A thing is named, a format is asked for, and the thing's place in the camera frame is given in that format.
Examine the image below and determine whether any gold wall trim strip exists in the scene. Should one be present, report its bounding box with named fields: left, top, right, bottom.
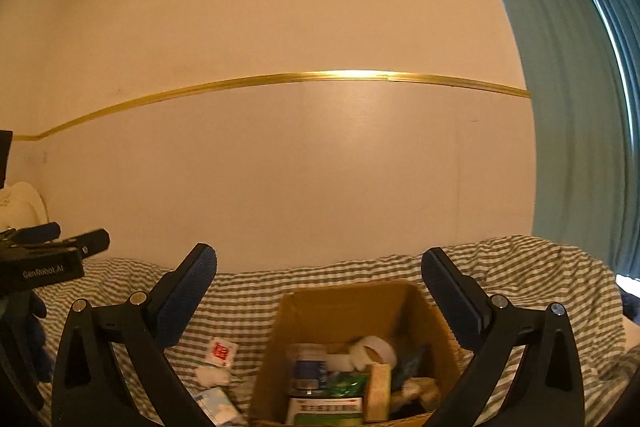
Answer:
left=12, top=69, right=532, bottom=142

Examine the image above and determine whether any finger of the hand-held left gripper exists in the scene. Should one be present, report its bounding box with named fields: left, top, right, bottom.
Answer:
left=0, top=222, right=62, bottom=248
left=30, top=228, right=111, bottom=258

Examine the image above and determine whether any light blue tissue packet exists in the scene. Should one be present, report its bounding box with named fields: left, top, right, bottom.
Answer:
left=192, top=386, right=241, bottom=427

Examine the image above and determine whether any grey white checked blanket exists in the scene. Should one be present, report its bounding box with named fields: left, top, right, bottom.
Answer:
left=30, top=234, right=631, bottom=427

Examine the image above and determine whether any beige small box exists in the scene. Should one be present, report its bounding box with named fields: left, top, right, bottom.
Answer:
left=363, top=363, right=393, bottom=423

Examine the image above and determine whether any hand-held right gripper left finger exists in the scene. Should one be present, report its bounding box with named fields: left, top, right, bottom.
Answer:
left=51, top=243, right=218, bottom=427

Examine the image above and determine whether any green sachet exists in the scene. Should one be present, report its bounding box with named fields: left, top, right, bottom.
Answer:
left=327, top=372, right=371, bottom=400

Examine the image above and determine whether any green and white medicine box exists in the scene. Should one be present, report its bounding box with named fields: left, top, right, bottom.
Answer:
left=286, top=396, right=364, bottom=427

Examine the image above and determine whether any black flat object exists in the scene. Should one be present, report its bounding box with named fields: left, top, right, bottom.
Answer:
left=0, top=130, right=13, bottom=188

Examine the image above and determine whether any teal curtain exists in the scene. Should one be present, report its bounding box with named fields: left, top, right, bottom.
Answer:
left=457, top=0, right=640, bottom=293

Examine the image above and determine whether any white tape roll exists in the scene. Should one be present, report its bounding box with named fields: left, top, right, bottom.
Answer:
left=327, top=335, right=398, bottom=373

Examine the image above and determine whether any white rounded object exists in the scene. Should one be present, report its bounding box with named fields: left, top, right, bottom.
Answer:
left=0, top=181, right=48, bottom=233

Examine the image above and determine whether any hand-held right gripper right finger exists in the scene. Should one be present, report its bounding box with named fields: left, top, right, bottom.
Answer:
left=421, top=247, right=586, bottom=427

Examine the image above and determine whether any white crumpled tissue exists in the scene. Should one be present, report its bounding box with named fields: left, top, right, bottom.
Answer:
left=195, top=363, right=233, bottom=388

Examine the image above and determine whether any teal packet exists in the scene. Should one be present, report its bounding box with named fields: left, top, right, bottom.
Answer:
left=392, top=344, right=431, bottom=383

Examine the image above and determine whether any blue label bottle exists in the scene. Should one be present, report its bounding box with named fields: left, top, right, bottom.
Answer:
left=287, top=344, right=331, bottom=398

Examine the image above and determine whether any person's left hand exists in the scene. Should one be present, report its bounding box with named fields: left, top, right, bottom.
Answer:
left=27, top=291, right=55, bottom=384

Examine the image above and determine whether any brown cardboard box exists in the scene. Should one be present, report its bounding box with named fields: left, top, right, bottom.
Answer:
left=248, top=279, right=463, bottom=427

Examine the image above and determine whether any red and white sachet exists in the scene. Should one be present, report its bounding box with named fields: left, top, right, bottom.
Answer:
left=205, top=337, right=237, bottom=367

